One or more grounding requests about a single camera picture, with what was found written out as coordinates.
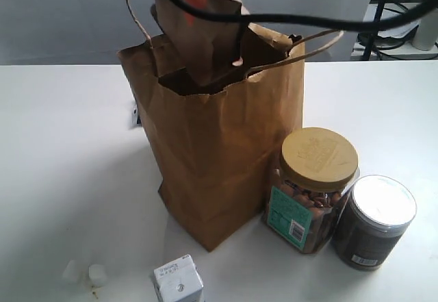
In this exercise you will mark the dark jar with clear lid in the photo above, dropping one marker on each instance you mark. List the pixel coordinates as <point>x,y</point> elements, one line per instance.
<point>377,213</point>

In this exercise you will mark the white paper sheet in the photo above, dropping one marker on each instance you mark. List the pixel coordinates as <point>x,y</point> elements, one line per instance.
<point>389,11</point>

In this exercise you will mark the almond jar with tan lid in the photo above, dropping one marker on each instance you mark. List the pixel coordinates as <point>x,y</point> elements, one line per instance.
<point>308,189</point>

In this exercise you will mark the brown paper shopping bag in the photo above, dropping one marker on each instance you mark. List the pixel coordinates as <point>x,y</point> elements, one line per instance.
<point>214,144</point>

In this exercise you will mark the white cylinder cup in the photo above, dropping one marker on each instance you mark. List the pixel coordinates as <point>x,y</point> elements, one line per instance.
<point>426,34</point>

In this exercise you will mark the brown pouch with red label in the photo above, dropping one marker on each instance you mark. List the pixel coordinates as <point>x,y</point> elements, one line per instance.
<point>209,50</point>

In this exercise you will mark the black tripod stand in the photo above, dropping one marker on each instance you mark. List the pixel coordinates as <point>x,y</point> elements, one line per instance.
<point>381,44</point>

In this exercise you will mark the right white gripper fingertip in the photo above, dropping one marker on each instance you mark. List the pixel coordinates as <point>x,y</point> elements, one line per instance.
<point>97,275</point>

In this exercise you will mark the small white carton box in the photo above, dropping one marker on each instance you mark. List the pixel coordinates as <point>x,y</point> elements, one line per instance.
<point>178,281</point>

